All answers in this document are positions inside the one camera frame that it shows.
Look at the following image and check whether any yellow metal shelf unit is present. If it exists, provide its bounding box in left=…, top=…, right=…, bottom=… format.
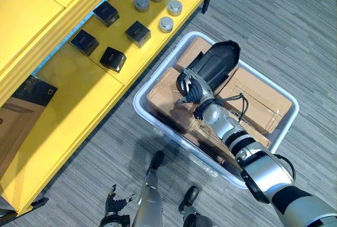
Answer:
left=0, top=0, right=213, bottom=216

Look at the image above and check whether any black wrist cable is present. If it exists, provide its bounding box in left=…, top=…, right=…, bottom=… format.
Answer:
left=194, top=93, right=250, bottom=122

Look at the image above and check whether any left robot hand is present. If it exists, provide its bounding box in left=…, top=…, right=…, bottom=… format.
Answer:
left=104, top=184, right=137, bottom=216

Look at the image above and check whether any small black box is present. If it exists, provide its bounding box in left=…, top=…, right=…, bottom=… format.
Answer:
left=92, top=1, right=120, bottom=28
left=99, top=46, right=127, bottom=74
left=125, top=21, right=152, bottom=48
left=69, top=29, right=100, bottom=56

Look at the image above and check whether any left silver robot leg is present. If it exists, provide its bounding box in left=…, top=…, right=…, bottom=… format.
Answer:
left=131, top=168, right=165, bottom=227

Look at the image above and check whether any dark robot foot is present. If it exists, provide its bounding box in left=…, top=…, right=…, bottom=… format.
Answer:
left=148, top=150, right=165, bottom=172
left=178, top=185, right=200, bottom=212

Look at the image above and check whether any right dark robot foot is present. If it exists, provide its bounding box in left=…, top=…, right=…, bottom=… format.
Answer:
left=178, top=185, right=200, bottom=212

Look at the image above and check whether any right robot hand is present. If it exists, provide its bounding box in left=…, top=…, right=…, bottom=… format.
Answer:
left=175, top=68, right=214, bottom=105

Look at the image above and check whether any black elbow cable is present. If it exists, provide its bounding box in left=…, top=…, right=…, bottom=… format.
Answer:
left=273, top=153, right=297, bottom=183

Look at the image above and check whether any black shelf base bar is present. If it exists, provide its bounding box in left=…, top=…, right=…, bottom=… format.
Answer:
left=0, top=196, right=49, bottom=221

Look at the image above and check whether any left dark robot foot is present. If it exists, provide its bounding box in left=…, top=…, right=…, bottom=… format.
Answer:
left=148, top=150, right=165, bottom=172

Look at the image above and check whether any white plastic bin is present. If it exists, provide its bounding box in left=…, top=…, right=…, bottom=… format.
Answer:
left=133, top=31, right=300, bottom=190

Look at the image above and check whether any large black brown carton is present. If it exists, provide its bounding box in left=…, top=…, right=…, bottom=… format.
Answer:
left=0, top=75, right=58, bottom=179

